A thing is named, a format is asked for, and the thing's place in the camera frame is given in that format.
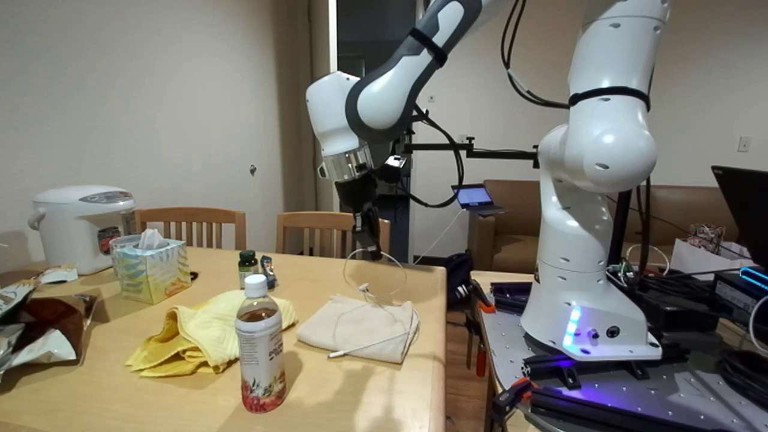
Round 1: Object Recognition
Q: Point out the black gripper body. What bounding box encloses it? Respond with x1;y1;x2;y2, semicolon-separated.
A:
334;170;388;235

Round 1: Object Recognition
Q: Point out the thin white cable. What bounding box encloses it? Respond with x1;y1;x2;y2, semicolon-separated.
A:
324;244;420;362

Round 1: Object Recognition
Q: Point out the wooden slat-back chair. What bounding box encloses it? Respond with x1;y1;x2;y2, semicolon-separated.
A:
274;208;394;265
129;206;250;252

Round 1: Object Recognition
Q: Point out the beige folded cloth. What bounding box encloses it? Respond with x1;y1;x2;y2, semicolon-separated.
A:
296;295;422;367

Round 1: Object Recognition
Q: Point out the tablet with blue screen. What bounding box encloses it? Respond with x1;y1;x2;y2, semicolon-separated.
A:
448;183;500;213

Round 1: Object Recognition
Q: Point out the brown sofa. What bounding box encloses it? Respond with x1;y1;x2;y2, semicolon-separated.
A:
468;177;742;274

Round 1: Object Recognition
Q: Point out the black box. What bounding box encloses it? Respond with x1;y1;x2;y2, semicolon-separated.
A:
486;280;538;318

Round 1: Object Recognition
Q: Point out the tea bottle with white cap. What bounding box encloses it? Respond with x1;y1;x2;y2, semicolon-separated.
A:
236;274;288;415

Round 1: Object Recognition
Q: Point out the orange black clamp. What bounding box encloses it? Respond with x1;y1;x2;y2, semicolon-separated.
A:
465;279;500;379
486;375;538;423

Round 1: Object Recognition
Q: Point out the yellow towel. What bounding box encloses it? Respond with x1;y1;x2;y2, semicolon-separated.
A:
125;289;299;379

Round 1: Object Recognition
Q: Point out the tissue box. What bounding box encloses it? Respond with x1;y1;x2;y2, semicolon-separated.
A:
110;228;195;307

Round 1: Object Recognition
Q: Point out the white electric water boiler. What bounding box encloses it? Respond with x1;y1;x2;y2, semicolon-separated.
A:
28;186;136;276

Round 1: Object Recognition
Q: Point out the white paper napkin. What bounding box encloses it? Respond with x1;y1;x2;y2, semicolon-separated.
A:
33;267;81;289

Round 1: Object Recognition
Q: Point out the brown snack bag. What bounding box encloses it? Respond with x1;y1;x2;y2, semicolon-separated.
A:
17;290;102;362

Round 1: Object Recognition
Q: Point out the white paper sheet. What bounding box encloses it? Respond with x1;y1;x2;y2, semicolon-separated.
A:
670;237;754;284

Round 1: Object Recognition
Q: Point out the white snack wrapper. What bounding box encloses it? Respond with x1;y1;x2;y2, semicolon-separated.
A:
0;326;80;379

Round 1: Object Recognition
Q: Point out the silver snack wrapper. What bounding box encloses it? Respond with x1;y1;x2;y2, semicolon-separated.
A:
0;274;41;321

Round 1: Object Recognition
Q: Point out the black monitor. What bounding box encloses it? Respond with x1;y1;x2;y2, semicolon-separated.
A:
708;163;768;272

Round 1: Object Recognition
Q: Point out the blue lit electronic device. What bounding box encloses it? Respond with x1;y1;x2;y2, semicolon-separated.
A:
713;265;768;321

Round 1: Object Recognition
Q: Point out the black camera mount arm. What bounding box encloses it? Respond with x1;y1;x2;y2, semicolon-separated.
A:
402;136;540;168

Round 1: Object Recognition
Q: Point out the grey perforated base plate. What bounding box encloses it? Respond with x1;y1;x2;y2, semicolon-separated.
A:
477;307;768;432

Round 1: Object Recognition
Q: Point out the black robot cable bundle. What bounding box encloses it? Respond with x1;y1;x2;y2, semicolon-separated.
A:
500;0;574;114

